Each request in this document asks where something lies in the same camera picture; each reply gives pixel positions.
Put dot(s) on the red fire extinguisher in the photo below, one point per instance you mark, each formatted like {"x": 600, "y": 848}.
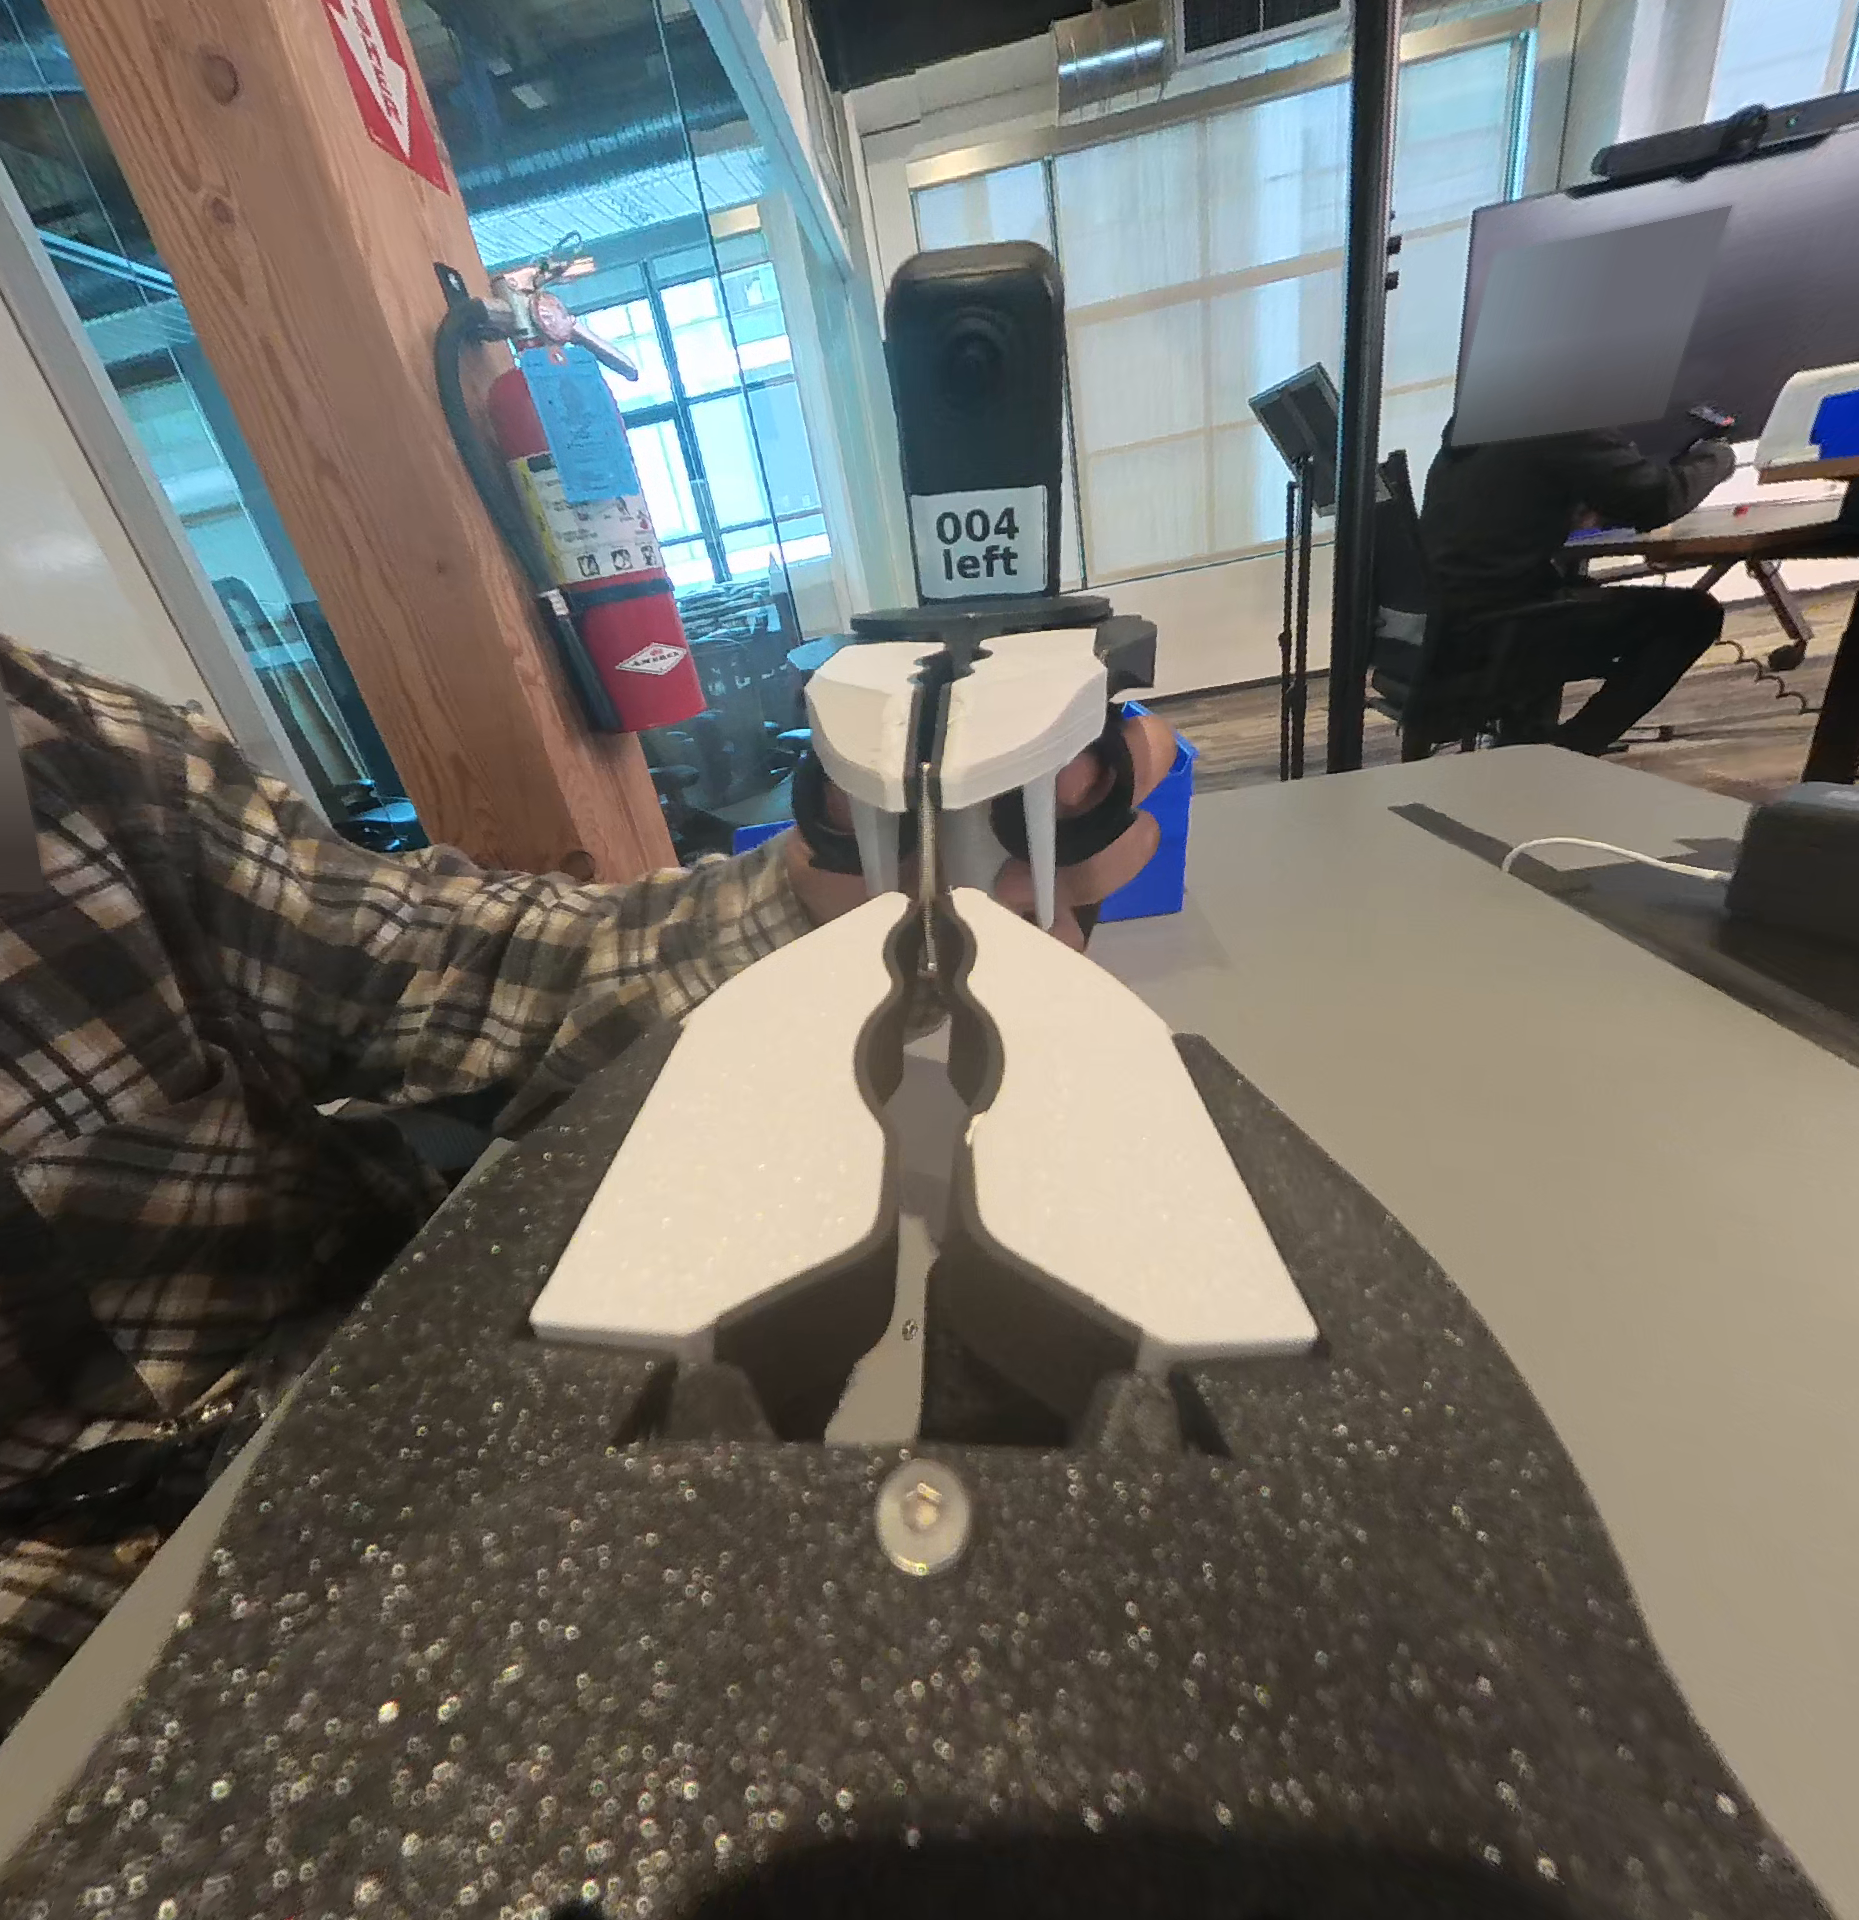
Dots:
{"x": 644, "y": 645}

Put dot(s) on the black vertical pole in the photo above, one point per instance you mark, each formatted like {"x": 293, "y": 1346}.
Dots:
{"x": 1368, "y": 375}

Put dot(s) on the blue plastic crate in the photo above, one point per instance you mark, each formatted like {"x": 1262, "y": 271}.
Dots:
{"x": 1852, "y": 420}

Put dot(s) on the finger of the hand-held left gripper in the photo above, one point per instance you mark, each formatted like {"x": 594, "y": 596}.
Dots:
{"x": 870, "y": 721}
{"x": 1020, "y": 705}

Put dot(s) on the red white wall sign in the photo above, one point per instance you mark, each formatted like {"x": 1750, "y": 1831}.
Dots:
{"x": 389, "y": 91}

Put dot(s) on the blue plastic bin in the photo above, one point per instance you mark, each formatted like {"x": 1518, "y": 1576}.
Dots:
{"x": 1154, "y": 855}

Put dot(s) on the black computer monitor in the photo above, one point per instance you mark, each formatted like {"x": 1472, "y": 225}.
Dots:
{"x": 1814, "y": 271}

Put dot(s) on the person's left hand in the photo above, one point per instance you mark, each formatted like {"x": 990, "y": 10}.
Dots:
{"x": 1146, "y": 765}

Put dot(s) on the black webcam bar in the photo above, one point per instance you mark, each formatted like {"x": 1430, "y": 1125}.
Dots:
{"x": 1724, "y": 143}

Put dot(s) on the dark wooden desk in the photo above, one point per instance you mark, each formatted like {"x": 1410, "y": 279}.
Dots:
{"x": 1770, "y": 533}

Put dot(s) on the brown wooden panel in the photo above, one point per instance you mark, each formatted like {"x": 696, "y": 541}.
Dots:
{"x": 315, "y": 450}

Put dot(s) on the black light panel on stand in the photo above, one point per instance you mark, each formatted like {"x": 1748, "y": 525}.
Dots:
{"x": 1296, "y": 412}

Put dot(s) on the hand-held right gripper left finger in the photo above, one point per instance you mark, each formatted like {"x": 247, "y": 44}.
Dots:
{"x": 734, "y": 1170}

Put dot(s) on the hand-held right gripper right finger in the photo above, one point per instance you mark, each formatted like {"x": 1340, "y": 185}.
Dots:
{"x": 1124, "y": 1185}

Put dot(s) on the person's plaid shirt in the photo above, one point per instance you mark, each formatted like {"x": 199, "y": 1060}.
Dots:
{"x": 149, "y": 1125}

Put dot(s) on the silver bolt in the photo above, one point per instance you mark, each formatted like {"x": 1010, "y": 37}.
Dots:
{"x": 926, "y": 832}

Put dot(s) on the black office chair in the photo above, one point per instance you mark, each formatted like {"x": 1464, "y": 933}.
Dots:
{"x": 734, "y": 705}
{"x": 1410, "y": 600}

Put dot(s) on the black power adapter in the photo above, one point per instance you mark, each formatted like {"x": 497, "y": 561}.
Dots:
{"x": 1814, "y": 870}

